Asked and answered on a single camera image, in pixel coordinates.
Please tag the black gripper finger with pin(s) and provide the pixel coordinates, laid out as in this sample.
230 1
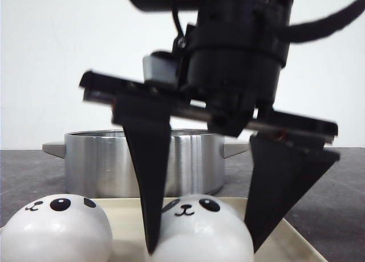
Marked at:
148 133
284 170

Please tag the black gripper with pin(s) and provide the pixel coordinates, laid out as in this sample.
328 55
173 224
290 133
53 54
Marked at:
229 89

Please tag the panda bun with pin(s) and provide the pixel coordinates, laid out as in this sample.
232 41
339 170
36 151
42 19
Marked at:
199 227
58 227

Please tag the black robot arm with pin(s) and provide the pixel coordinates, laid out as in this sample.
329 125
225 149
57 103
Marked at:
249 25

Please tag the stainless steel pot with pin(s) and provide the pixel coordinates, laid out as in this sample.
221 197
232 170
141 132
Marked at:
98 163

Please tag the beige plastic tray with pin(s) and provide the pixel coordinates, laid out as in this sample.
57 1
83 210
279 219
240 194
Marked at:
128 242

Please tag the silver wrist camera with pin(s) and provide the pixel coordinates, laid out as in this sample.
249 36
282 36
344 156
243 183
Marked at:
164 69

